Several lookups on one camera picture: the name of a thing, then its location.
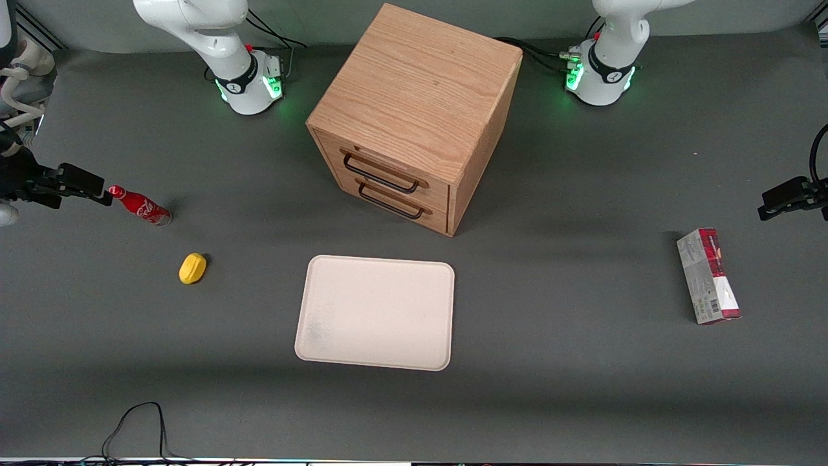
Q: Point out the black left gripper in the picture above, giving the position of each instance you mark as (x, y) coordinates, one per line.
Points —
(816, 195)

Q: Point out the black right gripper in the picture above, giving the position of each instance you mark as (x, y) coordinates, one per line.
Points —
(17, 175)

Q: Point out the red coke bottle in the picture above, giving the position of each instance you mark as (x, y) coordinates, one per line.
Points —
(143, 208)

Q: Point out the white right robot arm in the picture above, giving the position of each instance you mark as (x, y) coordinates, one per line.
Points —
(220, 45)

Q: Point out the beige plastic tray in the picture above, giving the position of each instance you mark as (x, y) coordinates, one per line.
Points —
(378, 314)

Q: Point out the grey and red carton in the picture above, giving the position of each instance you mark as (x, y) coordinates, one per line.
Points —
(709, 278)

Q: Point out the yellow lemon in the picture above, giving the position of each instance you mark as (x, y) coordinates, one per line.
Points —
(192, 268)

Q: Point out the white tubular equipment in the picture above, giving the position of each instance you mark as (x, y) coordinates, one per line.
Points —
(26, 65)

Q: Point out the wooden drawer cabinet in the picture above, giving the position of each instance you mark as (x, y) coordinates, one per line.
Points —
(414, 84)

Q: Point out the aluminium frame rail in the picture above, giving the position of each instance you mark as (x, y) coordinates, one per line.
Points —
(39, 27)

